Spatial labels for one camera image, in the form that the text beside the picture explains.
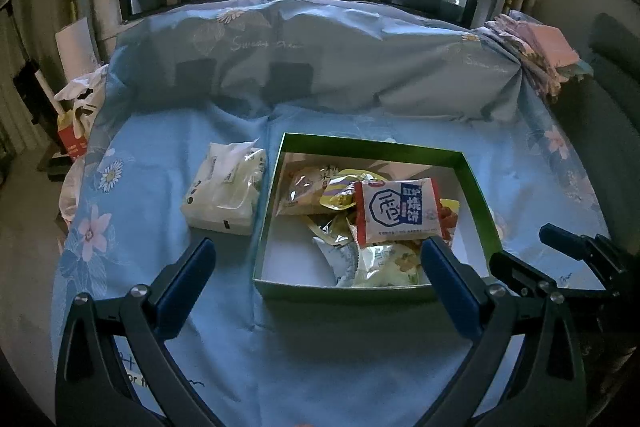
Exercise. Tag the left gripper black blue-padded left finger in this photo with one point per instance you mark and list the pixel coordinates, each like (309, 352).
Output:
(92, 387)

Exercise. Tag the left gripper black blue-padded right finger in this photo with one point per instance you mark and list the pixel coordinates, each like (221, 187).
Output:
(548, 384)

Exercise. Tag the small white grey packet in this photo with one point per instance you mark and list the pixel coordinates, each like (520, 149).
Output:
(342, 259)

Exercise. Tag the white floral snack packet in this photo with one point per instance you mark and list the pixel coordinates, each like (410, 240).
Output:
(387, 265)

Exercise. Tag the yellow dried meat packet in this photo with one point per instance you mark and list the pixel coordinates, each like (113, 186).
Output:
(448, 218)

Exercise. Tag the red and white biscuit packet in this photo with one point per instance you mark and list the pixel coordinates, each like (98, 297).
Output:
(397, 210)

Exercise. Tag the black sesame paste packet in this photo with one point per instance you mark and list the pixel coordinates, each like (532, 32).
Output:
(331, 228)

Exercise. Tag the beige barcode snack bag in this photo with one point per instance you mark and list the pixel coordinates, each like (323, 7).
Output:
(339, 193)

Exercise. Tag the green cardboard box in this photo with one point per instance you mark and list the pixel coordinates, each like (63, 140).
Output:
(289, 267)

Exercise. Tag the dark grey sofa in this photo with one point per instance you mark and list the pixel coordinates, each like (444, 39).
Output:
(600, 116)

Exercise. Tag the white tissue pack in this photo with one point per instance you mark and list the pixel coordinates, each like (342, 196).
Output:
(224, 193)

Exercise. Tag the beige clear-window snack bag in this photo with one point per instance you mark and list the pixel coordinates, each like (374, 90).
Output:
(304, 189)

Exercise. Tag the folded pink floral cloth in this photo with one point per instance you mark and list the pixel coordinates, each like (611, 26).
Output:
(545, 54)

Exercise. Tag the red white box clutter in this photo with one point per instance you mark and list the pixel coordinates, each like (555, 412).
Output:
(69, 113)

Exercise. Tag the light blue floral bedsheet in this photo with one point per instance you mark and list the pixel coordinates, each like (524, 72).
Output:
(253, 70)

